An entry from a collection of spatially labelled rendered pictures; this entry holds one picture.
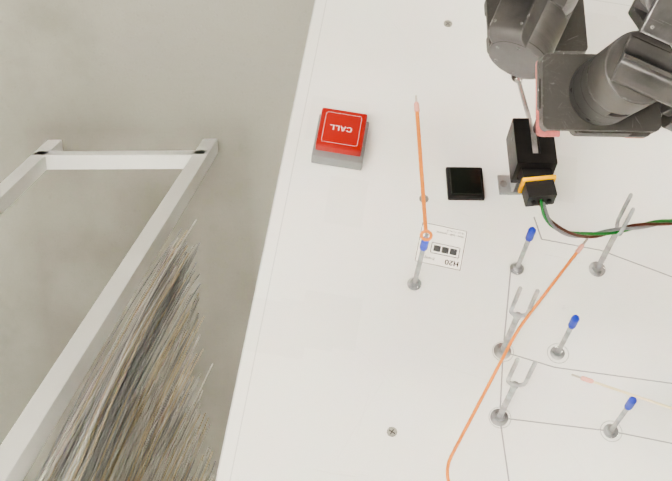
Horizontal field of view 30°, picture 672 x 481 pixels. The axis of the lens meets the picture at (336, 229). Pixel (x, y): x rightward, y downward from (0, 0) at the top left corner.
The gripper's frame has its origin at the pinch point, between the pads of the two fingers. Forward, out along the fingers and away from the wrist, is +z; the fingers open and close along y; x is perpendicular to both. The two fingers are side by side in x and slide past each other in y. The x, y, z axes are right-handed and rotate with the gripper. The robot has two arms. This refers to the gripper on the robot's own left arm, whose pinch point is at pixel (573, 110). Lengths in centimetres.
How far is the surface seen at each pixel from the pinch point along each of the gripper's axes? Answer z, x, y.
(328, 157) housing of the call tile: 23.1, -1.6, -20.8
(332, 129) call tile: 22.5, 1.4, -20.4
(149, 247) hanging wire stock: 83, -8, -44
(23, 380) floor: 169, -32, -77
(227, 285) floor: 153, -12, -33
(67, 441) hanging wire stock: 37, -33, -50
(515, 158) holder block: 15.0, -2.5, -2.0
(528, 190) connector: 13.8, -5.9, -0.9
